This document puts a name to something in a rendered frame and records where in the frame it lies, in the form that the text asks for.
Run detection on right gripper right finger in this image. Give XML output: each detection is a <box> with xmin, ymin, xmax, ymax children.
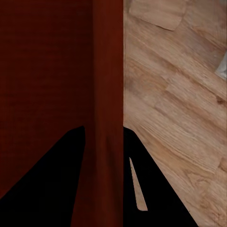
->
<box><xmin>123</xmin><ymin>127</ymin><xmax>199</xmax><ymax>227</ymax></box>

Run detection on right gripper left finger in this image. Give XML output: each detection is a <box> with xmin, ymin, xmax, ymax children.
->
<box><xmin>0</xmin><ymin>126</ymin><xmax>86</xmax><ymax>227</ymax></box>

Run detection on storage box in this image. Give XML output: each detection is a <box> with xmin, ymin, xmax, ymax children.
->
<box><xmin>0</xmin><ymin>0</ymin><xmax>124</xmax><ymax>227</ymax></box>

